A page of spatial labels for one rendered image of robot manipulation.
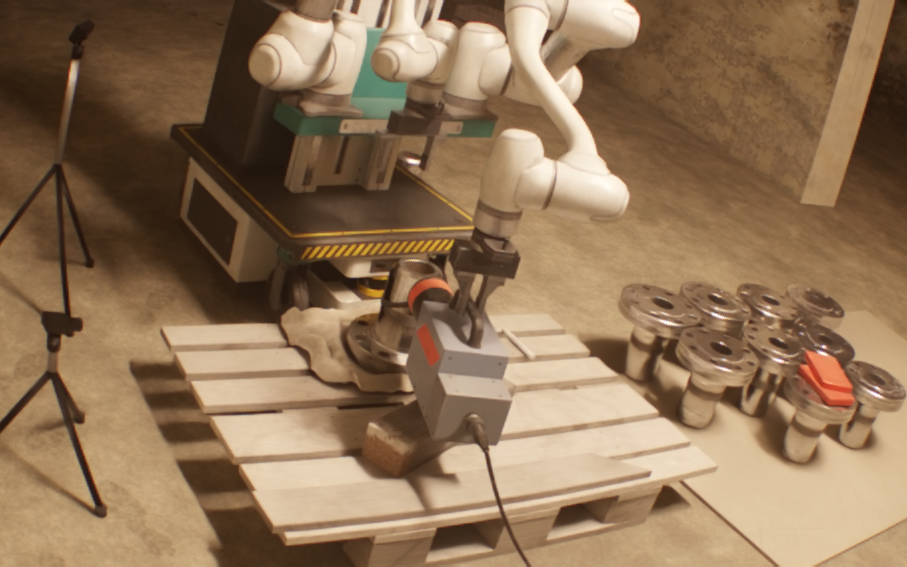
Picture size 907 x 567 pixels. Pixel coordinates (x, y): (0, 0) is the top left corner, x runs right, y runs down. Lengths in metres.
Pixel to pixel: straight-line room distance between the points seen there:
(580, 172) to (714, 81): 4.79
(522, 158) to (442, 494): 0.69
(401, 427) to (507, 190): 0.54
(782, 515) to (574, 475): 0.75
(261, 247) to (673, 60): 4.59
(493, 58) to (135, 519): 1.65
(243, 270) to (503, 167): 1.13
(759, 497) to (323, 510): 1.34
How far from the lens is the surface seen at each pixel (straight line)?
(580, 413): 2.76
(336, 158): 3.20
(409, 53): 2.45
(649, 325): 3.17
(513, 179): 2.12
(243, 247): 3.01
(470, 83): 3.06
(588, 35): 2.53
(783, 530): 2.88
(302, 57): 2.58
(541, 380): 2.85
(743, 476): 3.05
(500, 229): 2.16
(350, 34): 2.76
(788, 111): 6.48
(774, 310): 3.62
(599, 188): 2.15
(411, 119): 2.65
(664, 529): 2.70
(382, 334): 2.67
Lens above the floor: 1.42
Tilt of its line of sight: 24 degrees down
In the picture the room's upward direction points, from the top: 17 degrees clockwise
